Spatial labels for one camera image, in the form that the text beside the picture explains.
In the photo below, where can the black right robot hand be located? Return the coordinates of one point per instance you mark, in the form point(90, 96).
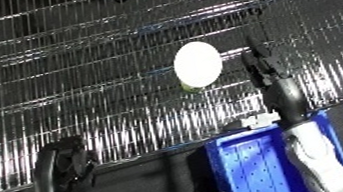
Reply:
point(284, 97)

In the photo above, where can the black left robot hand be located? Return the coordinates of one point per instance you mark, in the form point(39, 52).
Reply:
point(58, 167)

